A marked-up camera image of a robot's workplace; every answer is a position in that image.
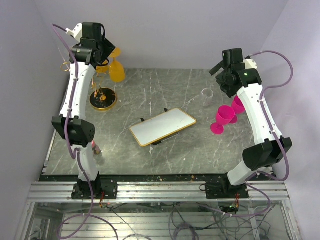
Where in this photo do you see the yellow wine glass front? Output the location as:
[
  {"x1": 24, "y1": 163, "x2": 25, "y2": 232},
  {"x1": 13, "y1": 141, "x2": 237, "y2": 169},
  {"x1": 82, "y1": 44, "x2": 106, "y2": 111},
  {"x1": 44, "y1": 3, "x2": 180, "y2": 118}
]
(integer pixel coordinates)
[{"x1": 109, "y1": 47, "x2": 126, "y2": 83}]

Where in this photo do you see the clear wine glass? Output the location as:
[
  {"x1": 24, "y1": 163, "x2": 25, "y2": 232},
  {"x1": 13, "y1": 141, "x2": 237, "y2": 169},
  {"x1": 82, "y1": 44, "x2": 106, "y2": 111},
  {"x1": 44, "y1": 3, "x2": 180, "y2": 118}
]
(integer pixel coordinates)
[{"x1": 200, "y1": 88, "x2": 214, "y2": 112}]

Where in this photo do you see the pink wine glass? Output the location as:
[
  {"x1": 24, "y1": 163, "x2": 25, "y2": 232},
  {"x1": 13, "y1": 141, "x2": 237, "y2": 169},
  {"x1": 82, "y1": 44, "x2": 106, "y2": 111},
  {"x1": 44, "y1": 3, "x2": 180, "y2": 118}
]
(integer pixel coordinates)
[
  {"x1": 230, "y1": 95, "x2": 245, "y2": 124},
  {"x1": 210, "y1": 105, "x2": 236, "y2": 135}
]

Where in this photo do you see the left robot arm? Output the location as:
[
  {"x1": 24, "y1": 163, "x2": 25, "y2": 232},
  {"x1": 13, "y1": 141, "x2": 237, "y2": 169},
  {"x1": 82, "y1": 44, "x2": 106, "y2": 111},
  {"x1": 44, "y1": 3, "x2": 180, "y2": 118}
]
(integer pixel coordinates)
[{"x1": 51, "y1": 22, "x2": 116, "y2": 199}]

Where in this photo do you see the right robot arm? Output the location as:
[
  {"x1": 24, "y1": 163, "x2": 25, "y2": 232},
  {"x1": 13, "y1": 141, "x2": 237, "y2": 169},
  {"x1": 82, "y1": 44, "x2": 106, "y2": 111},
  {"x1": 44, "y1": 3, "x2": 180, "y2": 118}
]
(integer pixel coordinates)
[{"x1": 209, "y1": 48, "x2": 293, "y2": 198}]

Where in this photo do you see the small bottle pink cap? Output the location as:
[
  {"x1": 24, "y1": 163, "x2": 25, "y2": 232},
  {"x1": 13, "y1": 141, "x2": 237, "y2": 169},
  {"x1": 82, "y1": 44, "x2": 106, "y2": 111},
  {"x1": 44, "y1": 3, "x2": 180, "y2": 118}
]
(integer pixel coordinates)
[{"x1": 91, "y1": 140, "x2": 102, "y2": 155}]

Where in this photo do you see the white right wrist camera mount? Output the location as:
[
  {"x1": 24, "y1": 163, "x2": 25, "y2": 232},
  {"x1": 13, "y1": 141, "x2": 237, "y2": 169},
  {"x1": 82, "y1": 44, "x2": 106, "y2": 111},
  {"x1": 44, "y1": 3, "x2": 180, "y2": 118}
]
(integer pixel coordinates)
[{"x1": 243, "y1": 56, "x2": 258, "y2": 70}]

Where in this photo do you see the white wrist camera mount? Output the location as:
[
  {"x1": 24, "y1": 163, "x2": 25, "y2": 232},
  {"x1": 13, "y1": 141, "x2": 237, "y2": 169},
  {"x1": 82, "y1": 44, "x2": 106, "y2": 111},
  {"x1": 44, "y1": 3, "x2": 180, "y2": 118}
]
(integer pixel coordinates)
[
  {"x1": 65, "y1": 23, "x2": 83, "y2": 43},
  {"x1": 243, "y1": 56, "x2": 258, "y2": 70}
]

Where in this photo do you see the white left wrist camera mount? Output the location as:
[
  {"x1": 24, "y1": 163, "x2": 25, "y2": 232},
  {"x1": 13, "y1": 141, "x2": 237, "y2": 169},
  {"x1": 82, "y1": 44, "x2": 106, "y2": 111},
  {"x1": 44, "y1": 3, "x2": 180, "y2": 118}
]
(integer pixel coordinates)
[{"x1": 65, "y1": 23, "x2": 83, "y2": 43}]

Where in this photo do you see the gold wire wine glass rack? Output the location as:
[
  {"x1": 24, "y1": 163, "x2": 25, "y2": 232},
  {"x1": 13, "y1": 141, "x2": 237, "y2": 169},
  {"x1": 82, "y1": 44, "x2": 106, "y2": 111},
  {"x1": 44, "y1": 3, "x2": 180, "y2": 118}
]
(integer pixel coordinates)
[{"x1": 59, "y1": 59, "x2": 118, "y2": 112}]

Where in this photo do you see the white tablet yellow frame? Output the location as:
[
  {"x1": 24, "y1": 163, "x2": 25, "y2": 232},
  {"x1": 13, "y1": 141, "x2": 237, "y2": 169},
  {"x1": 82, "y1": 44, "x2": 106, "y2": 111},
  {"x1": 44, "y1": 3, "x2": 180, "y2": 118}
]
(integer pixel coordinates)
[{"x1": 129, "y1": 108, "x2": 197, "y2": 147}]

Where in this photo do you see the black wire tablet stand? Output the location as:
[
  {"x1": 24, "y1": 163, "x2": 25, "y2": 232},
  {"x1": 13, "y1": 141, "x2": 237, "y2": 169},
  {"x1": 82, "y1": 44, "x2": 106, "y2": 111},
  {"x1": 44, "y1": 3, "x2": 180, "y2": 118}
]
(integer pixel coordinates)
[{"x1": 140, "y1": 108, "x2": 179, "y2": 146}]

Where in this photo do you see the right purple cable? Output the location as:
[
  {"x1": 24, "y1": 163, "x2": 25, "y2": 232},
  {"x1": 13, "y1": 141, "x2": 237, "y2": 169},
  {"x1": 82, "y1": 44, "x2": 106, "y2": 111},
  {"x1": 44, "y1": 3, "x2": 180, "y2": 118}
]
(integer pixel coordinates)
[{"x1": 246, "y1": 50, "x2": 294, "y2": 217}]

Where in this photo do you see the purple cable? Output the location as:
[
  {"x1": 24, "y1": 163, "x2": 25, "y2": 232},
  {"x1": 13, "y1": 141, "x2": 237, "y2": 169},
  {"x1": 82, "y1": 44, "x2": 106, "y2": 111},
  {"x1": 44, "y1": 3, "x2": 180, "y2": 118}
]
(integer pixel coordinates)
[
  {"x1": 51, "y1": 23, "x2": 118, "y2": 240},
  {"x1": 246, "y1": 50, "x2": 294, "y2": 217}
]

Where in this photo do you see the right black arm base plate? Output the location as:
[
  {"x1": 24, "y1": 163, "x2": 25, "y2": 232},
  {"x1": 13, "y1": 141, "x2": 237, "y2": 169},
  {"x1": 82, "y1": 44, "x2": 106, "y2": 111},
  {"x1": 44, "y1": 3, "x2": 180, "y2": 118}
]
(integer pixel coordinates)
[{"x1": 199, "y1": 181, "x2": 249, "y2": 199}]

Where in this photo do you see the aluminium mounting rail frame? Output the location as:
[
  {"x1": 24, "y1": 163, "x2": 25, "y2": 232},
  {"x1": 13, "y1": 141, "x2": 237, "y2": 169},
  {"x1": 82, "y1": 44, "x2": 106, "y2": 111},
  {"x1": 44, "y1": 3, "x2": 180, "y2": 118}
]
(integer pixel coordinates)
[{"x1": 15, "y1": 181, "x2": 302, "y2": 240}]

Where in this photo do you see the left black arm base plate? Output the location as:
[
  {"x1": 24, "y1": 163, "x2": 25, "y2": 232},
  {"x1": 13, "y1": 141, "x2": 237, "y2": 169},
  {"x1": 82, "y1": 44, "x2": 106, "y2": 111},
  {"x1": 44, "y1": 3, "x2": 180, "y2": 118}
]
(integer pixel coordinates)
[{"x1": 71, "y1": 178, "x2": 118, "y2": 200}]

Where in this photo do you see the cable tangle under table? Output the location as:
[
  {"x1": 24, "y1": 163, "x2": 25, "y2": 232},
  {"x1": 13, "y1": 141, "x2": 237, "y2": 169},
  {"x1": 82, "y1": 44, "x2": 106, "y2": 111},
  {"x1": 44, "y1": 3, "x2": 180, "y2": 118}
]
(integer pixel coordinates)
[{"x1": 57, "y1": 197, "x2": 276, "y2": 240}]

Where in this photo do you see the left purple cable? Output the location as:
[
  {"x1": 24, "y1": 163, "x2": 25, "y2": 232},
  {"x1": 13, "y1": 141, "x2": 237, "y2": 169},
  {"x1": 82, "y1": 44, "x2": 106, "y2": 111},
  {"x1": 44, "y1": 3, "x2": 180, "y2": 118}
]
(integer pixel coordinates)
[{"x1": 51, "y1": 23, "x2": 118, "y2": 240}]

